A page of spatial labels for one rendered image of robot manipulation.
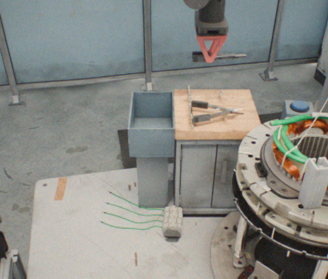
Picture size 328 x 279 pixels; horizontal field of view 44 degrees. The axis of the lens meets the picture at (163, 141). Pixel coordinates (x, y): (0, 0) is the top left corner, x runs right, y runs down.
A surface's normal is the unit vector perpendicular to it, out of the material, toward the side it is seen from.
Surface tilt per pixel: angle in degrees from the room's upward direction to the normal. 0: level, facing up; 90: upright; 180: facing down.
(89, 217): 0
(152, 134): 90
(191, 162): 90
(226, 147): 90
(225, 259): 0
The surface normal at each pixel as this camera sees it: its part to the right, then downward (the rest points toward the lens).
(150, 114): 0.00, 0.60
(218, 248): 0.00, -0.80
